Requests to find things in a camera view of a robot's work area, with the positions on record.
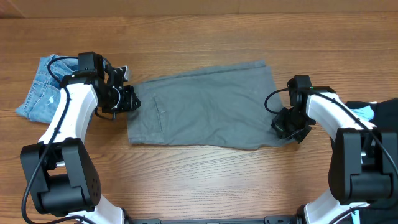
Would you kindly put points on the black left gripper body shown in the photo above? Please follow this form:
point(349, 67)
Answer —
point(118, 100)

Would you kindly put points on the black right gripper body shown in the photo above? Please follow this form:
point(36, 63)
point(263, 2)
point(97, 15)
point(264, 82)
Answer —
point(292, 124)

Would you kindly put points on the grey cotton shorts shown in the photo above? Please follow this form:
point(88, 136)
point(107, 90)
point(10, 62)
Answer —
point(227, 106)

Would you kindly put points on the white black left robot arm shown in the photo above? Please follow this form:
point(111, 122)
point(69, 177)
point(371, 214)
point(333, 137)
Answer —
point(61, 177)

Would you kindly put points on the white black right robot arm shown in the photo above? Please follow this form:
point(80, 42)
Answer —
point(363, 168)

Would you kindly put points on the folded blue denim shorts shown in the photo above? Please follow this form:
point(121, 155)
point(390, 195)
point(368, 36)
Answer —
point(43, 97)

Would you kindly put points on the light blue garment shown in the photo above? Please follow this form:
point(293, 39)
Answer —
point(366, 113)

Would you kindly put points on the black garment pile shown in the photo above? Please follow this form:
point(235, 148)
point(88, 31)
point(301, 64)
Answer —
point(385, 117)

